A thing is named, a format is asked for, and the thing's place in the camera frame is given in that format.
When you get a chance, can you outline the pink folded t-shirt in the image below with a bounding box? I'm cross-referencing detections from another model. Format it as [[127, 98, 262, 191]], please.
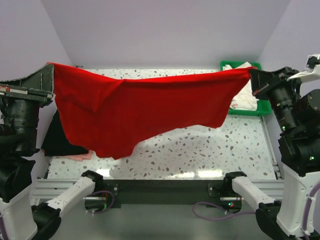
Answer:
[[67, 150, 93, 162]]

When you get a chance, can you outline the aluminium frame rail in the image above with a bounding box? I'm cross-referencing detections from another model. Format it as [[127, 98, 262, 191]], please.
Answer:
[[31, 115, 284, 205]]

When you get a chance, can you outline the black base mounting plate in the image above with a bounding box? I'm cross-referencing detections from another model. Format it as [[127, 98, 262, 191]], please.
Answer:
[[84, 179, 242, 213]]

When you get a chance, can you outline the white t-shirt in bin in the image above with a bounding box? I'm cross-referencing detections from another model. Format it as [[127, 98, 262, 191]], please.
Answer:
[[222, 61, 260, 111]]

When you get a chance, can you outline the red t-shirt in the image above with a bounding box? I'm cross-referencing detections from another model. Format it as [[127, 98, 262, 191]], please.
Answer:
[[53, 63, 250, 159]]

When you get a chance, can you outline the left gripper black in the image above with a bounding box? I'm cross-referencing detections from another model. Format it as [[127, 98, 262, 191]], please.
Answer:
[[0, 60, 56, 150]]

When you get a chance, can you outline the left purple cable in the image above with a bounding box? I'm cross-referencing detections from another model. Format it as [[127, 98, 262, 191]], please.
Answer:
[[84, 190, 116, 215]]

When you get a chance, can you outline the black folded t-shirt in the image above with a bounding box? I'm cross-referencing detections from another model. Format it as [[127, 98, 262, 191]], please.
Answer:
[[41, 110, 89, 157]]

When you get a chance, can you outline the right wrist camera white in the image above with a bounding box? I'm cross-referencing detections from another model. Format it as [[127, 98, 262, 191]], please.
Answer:
[[303, 53, 320, 75]]

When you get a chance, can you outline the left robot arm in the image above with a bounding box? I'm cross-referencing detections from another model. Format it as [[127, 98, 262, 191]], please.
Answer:
[[0, 63, 104, 240]]

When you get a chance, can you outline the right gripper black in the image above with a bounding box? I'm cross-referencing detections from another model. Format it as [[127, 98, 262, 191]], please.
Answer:
[[248, 63, 303, 130]]

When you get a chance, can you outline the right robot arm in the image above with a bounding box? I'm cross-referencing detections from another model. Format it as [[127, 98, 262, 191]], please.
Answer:
[[222, 54, 320, 240]]

